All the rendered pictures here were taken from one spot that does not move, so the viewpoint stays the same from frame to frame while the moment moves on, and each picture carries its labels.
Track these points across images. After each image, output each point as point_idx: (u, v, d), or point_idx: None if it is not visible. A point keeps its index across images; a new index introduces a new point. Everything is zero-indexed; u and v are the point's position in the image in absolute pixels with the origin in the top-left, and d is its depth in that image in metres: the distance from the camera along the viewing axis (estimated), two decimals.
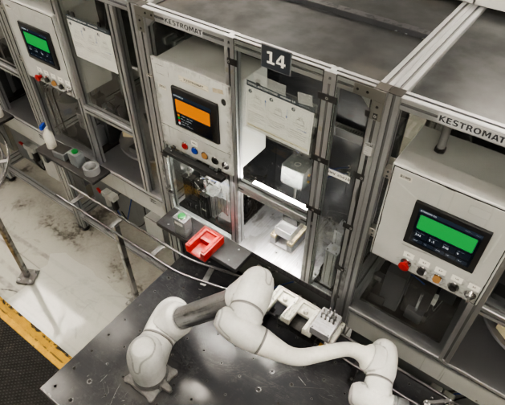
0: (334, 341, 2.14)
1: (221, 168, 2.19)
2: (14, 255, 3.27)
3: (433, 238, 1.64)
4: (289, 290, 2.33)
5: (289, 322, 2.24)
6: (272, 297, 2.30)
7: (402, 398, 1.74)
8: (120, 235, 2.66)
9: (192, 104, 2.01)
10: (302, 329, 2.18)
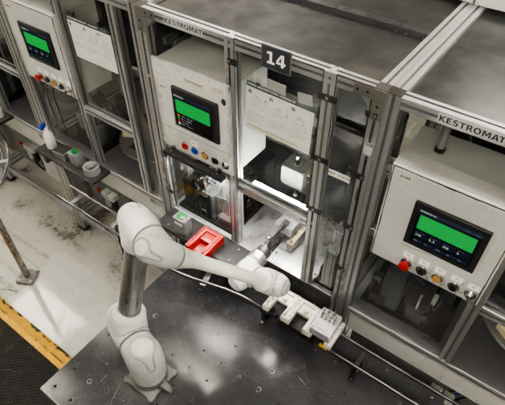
0: (334, 341, 2.14)
1: (221, 168, 2.19)
2: (14, 255, 3.27)
3: (433, 238, 1.64)
4: (289, 290, 2.33)
5: (289, 322, 2.24)
6: (272, 297, 2.30)
7: None
8: (120, 235, 2.66)
9: (192, 104, 2.01)
10: (302, 329, 2.18)
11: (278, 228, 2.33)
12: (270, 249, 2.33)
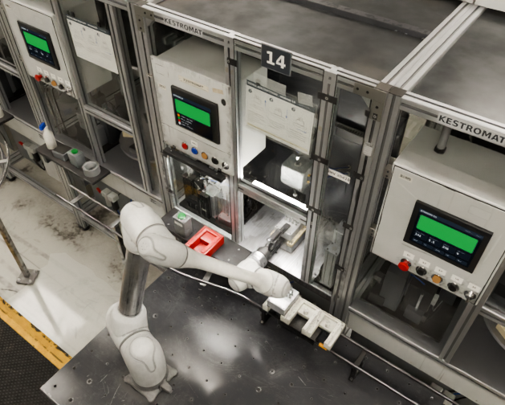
0: (334, 341, 2.14)
1: (221, 168, 2.19)
2: (14, 255, 3.27)
3: (433, 238, 1.64)
4: None
5: (289, 322, 2.24)
6: None
7: None
8: (120, 235, 2.66)
9: (192, 104, 2.01)
10: (302, 329, 2.18)
11: (278, 231, 2.35)
12: (270, 251, 2.35)
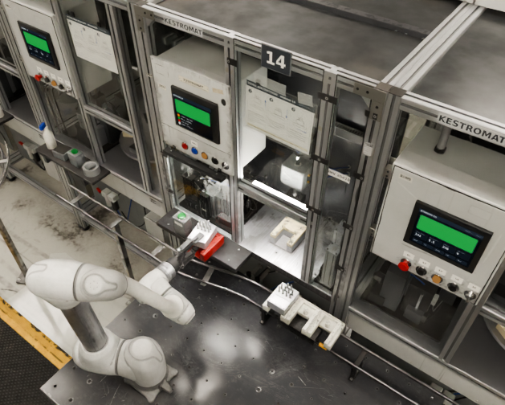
0: (334, 341, 2.14)
1: (221, 168, 2.19)
2: (14, 255, 3.27)
3: (433, 238, 1.64)
4: None
5: (289, 322, 2.24)
6: None
7: None
8: (120, 235, 2.66)
9: (192, 104, 2.01)
10: (302, 329, 2.18)
11: (189, 241, 2.32)
12: (181, 262, 2.32)
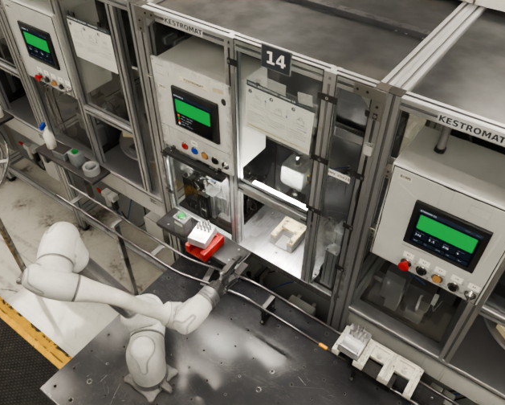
0: (414, 390, 1.99)
1: (221, 168, 2.19)
2: (14, 255, 3.27)
3: (433, 238, 1.64)
4: None
5: (362, 368, 2.08)
6: None
7: None
8: (120, 235, 2.66)
9: (192, 104, 2.01)
10: (378, 376, 2.03)
11: (233, 261, 2.06)
12: (226, 285, 2.07)
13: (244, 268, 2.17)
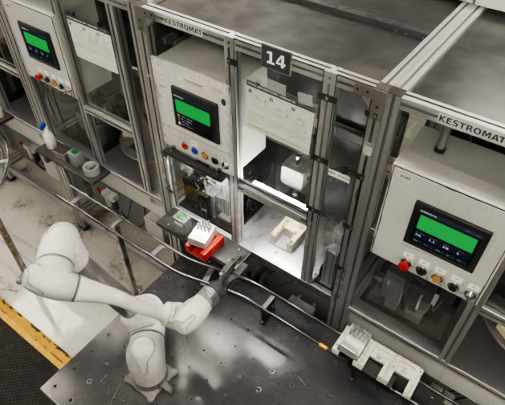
0: (414, 390, 1.99)
1: (221, 168, 2.19)
2: (14, 255, 3.27)
3: (433, 238, 1.64)
4: None
5: (362, 368, 2.08)
6: None
7: None
8: (120, 235, 2.66)
9: (192, 104, 2.01)
10: (378, 376, 2.03)
11: (233, 261, 2.06)
12: (225, 285, 2.07)
13: (244, 268, 2.17)
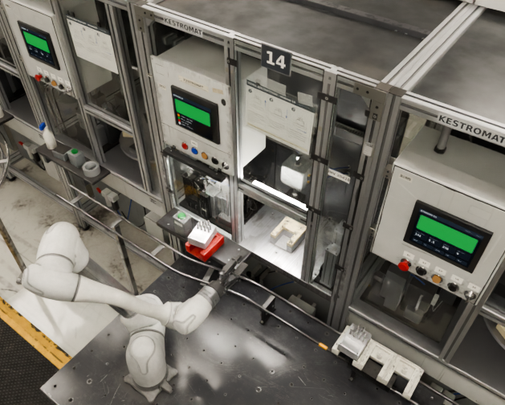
0: (414, 390, 1.99)
1: (221, 168, 2.19)
2: (14, 255, 3.27)
3: (433, 238, 1.64)
4: None
5: (362, 368, 2.08)
6: None
7: None
8: (120, 235, 2.66)
9: (192, 104, 2.01)
10: (378, 376, 2.03)
11: (233, 261, 2.06)
12: (225, 285, 2.07)
13: (244, 268, 2.17)
